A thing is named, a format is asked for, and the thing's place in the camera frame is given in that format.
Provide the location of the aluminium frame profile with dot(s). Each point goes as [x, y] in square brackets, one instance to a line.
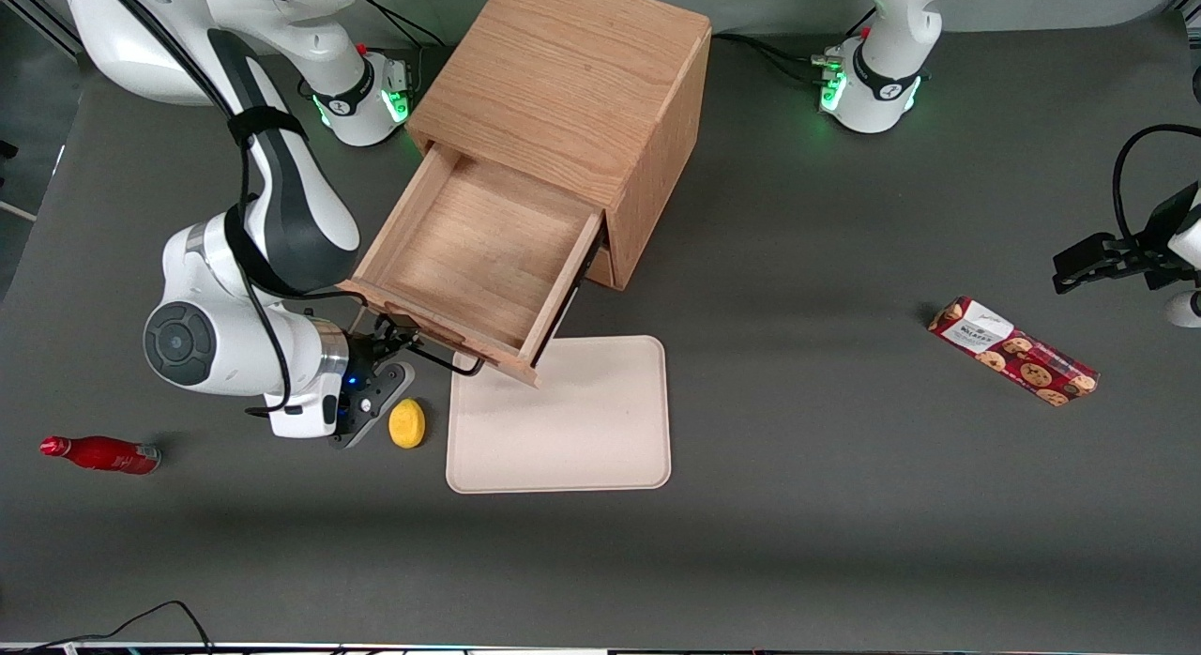
[47, 17]

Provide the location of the wooden drawer cabinet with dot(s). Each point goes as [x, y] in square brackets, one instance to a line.
[563, 73]

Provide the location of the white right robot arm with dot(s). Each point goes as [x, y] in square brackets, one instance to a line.
[216, 355]

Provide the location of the red cookie box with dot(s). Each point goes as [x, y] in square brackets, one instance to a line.
[1013, 351]

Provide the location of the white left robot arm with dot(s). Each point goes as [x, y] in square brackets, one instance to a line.
[877, 101]

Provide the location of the wooden drawer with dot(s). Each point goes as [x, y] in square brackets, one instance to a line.
[469, 251]

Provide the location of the beige rectangular tray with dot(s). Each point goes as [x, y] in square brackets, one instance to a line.
[572, 430]

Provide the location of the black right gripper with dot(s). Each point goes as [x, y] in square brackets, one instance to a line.
[364, 351]

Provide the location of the yellow lemon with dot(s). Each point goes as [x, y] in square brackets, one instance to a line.
[406, 424]

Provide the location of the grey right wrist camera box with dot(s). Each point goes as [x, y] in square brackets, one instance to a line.
[377, 416]

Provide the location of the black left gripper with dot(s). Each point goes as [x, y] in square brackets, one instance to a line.
[1160, 246]

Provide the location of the red drink bottle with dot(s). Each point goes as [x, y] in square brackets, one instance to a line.
[103, 454]

